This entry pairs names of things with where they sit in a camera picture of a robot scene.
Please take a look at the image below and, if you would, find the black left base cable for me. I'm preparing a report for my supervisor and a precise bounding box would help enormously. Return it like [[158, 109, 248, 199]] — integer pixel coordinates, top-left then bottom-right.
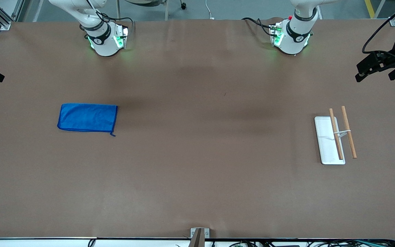
[[242, 17, 275, 36]]

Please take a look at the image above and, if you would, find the chair base with caster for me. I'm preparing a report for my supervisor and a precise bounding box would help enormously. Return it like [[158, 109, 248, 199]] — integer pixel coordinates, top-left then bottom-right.
[[117, 0, 188, 21]]

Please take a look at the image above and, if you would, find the white floor cable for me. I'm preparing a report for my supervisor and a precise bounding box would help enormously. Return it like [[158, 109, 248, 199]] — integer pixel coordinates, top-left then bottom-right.
[[205, 0, 215, 20]]

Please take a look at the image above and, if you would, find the black base cable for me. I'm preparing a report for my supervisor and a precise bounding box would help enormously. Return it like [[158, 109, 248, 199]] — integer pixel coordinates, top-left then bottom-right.
[[96, 12, 134, 28], [242, 17, 275, 36]]

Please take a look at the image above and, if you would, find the blue towel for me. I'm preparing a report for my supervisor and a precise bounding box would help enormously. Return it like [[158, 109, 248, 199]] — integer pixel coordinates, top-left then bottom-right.
[[57, 103, 118, 137]]

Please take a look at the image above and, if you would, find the white rack with wooden bars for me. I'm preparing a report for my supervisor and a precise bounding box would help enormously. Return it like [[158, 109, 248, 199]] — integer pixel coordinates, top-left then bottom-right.
[[314, 106, 357, 165]]

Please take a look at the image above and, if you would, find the brown table cover sheet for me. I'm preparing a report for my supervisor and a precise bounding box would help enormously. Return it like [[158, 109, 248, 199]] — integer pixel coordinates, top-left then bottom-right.
[[0, 17, 395, 239]]

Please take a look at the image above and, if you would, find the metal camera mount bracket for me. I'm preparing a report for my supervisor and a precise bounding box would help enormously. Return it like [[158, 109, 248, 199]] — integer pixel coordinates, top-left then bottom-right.
[[190, 228, 210, 247]]

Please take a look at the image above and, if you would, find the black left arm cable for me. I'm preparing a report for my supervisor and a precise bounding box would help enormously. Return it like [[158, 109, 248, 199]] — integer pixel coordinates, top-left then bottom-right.
[[362, 0, 395, 55]]

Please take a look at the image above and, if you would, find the black right base cable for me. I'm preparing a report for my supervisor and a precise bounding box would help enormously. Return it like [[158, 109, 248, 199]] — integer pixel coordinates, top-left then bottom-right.
[[96, 12, 134, 28]]

